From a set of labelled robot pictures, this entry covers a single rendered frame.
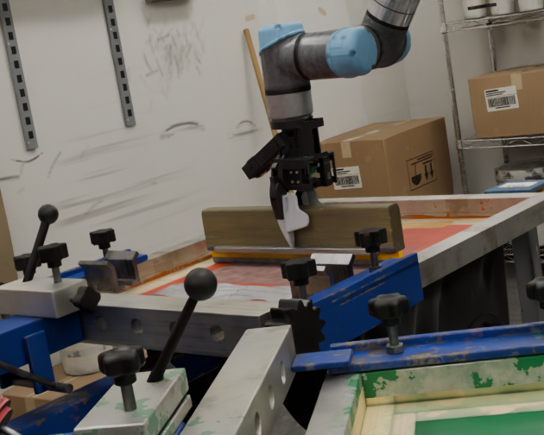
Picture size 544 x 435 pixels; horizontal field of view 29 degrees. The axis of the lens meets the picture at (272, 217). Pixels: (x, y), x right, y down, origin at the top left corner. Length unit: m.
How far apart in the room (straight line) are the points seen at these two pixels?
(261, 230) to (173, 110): 2.58
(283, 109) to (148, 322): 0.53
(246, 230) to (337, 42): 0.39
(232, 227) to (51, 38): 2.24
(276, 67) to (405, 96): 4.01
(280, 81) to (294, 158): 0.13
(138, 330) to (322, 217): 0.49
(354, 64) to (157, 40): 2.76
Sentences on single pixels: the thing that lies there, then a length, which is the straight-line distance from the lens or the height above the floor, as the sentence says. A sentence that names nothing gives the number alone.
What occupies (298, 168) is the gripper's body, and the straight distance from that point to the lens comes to 1.72.
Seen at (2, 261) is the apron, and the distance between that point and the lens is 3.75.
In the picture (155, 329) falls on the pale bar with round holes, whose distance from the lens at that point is 1.31.
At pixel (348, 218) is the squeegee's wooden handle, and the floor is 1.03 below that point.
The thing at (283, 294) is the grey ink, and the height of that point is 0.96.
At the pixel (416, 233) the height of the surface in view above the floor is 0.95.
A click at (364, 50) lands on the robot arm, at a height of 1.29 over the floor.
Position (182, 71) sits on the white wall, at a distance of 4.44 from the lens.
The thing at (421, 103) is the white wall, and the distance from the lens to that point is 5.69.
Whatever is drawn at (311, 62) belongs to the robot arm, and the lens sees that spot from 1.67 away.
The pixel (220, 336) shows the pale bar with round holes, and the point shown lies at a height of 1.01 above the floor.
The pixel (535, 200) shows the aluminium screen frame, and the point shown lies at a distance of 1.88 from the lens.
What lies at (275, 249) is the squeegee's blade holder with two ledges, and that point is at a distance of 1.80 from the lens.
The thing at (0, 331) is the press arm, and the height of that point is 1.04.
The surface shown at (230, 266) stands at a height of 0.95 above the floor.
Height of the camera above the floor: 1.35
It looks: 10 degrees down
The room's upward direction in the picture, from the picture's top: 9 degrees counter-clockwise
